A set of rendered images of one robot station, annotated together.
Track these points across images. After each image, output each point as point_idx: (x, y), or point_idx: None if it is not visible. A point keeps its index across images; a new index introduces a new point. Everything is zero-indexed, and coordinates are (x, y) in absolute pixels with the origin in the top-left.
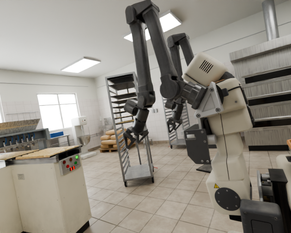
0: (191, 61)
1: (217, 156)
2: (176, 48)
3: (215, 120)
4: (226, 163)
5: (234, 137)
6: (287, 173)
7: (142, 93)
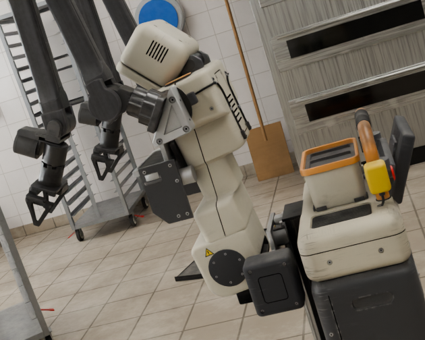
0: (129, 41)
1: (203, 202)
2: None
3: (188, 140)
4: (216, 209)
5: (222, 163)
6: (305, 203)
7: (51, 115)
